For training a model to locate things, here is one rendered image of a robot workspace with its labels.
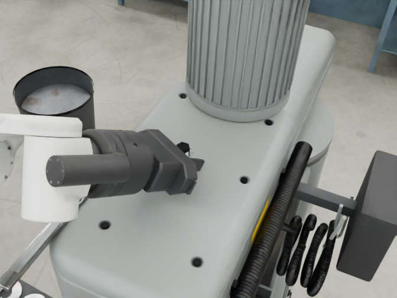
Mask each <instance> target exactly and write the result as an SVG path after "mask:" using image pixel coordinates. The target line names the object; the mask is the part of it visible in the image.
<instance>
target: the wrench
mask: <svg viewBox="0 0 397 298"><path fill-rule="evenodd" d="M85 200H86V197H84V196H82V197H79V207H80V206H81V204H82V203H83V202H84V201H85ZM66 223H67V222H58V223H48V224H47V225H46V226H45V228H44V229H43V230H42V231H41V232H40V233H39V234H38V236H37V237H36V238H35V239H34V240H33V242H32V243H31V244H30V245H29V246H28V247H27V249H26V250H25V251H24V252H23V253H22V254H21V255H20V257H19V258H18V259H17V260H16V262H14V263H13V265H12V266H11V267H10V268H9V270H8V271H7V272H6V273H5V274H4V275H3V276H2V278H1V279H0V288H2V289H4V290H6V291H10V290H11V289H12V288H13V287H14V286H15V284H16V283H17V282H18V280H19V279H20V278H21V277H22V276H23V275H24V273H25V272H26V271H27V270H28V269H29V267H30V266H31V265H32V264H33V262H34V261H35V260H36V259H37V258H38V256H39V255H40V254H41V253H42V252H43V251H44V249H45V248H46V247H47V245H48V244H49V243H50V242H51V241H52V240H53V238H54V237H55V236H56V235H57V234H58V232H59V231H60V230H61V228H62V227H63V226H64V225H65V224H66Z"/></svg>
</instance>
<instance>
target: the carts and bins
mask: <svg viewBox="0 0 397 298"><path fill-rule="evenodd" d="M92 82H93V80H92V78H91V77H90V76H89V75H88V74H87V73H85V72H84V71H82V70H79V69H77V68H74V67H68V66H51V67H44V68H42V69H38V70H35V71H33V72H31V73H29V74H26V75H25V76H24V77H22V78H21V79H20V80H19V81H18V82H17V84H16V85H15V87H14V90H13V97H14V98H15V101H14V102H15V104H16V105H17V107H18V110H19V112H20V114H22V115H41V116H59V117H69V118H78V119H79V120H80V121H81V122H82V132H83V131H84V130H87V129H95V109H94V97H93V94H94V90H93V85H94V83H93V84H92ZM14 91H15V92H14Z"/></svg>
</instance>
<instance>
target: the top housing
mask: <svg viewBox="0 0 397 298"><path fill-rule="evenodd" d="M145 129H158V130H160V131H161V132H162V133H163V134H164V135H165V136H166V137H167V138H169V139H170V140H171V141H172V142H173V143H174V144H175V145H177V144H178V143H180V142H186V143H188V144H189V147H190V149H192V150H193V151H194V153H193V155H192V157H197V158H202V159H203V160H204V164H203V166H202V168H201V170H200V171H197V177H198V178H197V180H196V182H197V183H196V185H195V187H194V189H193V191H192V193H191V194H190V195H187V194H186V193H182V194H177V195H169V194H168V193H167V192H166V191H161V192H150V193H148V192H145V191H144V190H143V189H142V190H141V191H140V192H138V193H136V194H133V195H123V196H112V197H101V198H95V199H89V198H86V200H85V201H84V202H83V203H82V204H81V206H80V207H79V214H78V217H77V218H76V219H75V220H72V221H68V222H67V223H66V224H65V225H64V226H63V227H62V228H61V230H60V231H59V232H58V234H57V235H56V236H55V237H54V238H53V240H52V241H51V242H50V246H49V250H50V259H51V262H52V265H53V268H54V272H55V275H56V279H57V282H58V286H59V288H60V292H61V296H62V298H230V289H231V286H232V283H233V281H234V279H235V280H237V279H238V277H239V276H240V273H241V270H242V267H243V265H244V263H245V261H246V259H247V257H248V255H249V252H250V249H251V247H252V244H253V242H254V240H255V238H256V236H257V233H258V231H259V228H260V227H261V224H262V221H263V219H264V217H265V215H266V213H267V210H268V208H269V205H270V203H271V200H272V198H273V196H274V194H275V191H276V189H277V187H278V185H279V178H280V175H281V171H282V169H283V168H284V169H285V167H286V164H287V159H288V154H289V150H290V147H291V143H292V138H293V135H294V130H295V123H294V120H293V118H292V116H291V115H290V114H289V113H288V112H287V111H286V110H284V109H282V110H281V111H279V112H278V113H277V114H275V115H273V116H271V117H269V118H266V119H262V120H258V121H251V122H234V121H227V120H224V119H220V118H216V117H214V116H211V115H209V114H207V113H205V112H204V111H202V110H201V109H199V108H198V107H196V106H195V104H193V103H192V101H191V100H190V98H189V97H188V95H187V92H186V81H185V80H184V81H180V82H177V83H175V84H173V85H171V86H170V87H169V88H168V89H167V91H166V92H165V93H164V94H163V95H162V97H161V98H160V99H159V101H158V102H157V103H156V104H155V105H154V107H153V108H152V109H151V110H150V111H149V113H148V114H147V115H146V117H145V118H144V119H143V120H142V122H141V123H140V124H139V125H138V126H137V128H136V129H135V130H134V131H135V132H139V131H142V130H145Z"/></svg>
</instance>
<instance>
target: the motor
mask: <svg viewBox="0 0 397 298"><path fill-rule="evenodd" d="M309 4H310V0H188V29H187V68H186V92H187V95H188V97H189V98H190V100H191V101H192V103H193V104H195V106H196V107H198V108H199V109H201V110H202V111H204V112H205V113H207V114H209V115H211V116H214V117H216V118H220V119H224V120H227V121H234V122H251V121H258V120H262V119H266V118H269V117H271V116H273V115H275V114H277V113H278V112H279V111H281V110H282V109H283V108H284V107H285V105H286V104H287V102H288V100H289V96H290V92H291V87H292V81H293V77H294V72H295V67H296V63H297V58H298V53H299V50H300V45H301V40H302V35H303V31H304V26H305V21H306V17H307V12H308V7H309Z"/></svg>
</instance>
